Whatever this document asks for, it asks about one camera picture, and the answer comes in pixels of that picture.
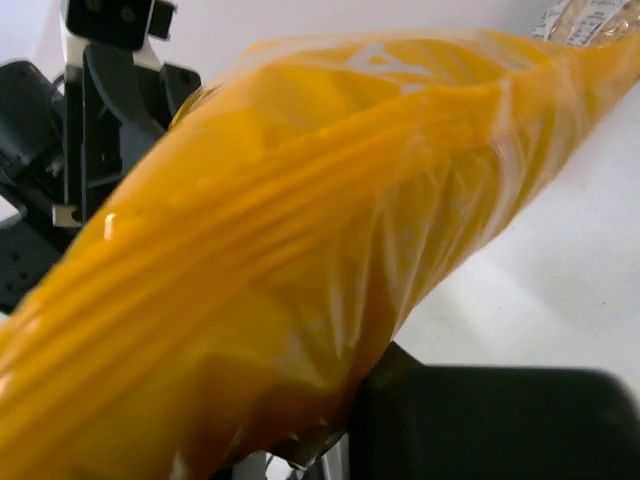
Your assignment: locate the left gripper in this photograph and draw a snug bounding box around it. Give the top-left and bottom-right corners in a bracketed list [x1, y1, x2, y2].
[1, 43, 201, 314]

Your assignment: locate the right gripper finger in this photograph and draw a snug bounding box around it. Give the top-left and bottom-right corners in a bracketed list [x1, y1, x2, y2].
[347, 344, 639, 480]

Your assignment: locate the yellow fusilli pasta bag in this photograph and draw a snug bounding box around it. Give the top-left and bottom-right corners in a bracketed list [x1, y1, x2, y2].
[1, 30, 639, 479]

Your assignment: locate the red pasta bag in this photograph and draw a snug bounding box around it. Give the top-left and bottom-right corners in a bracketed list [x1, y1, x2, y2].
[532, 0, 639, 47]

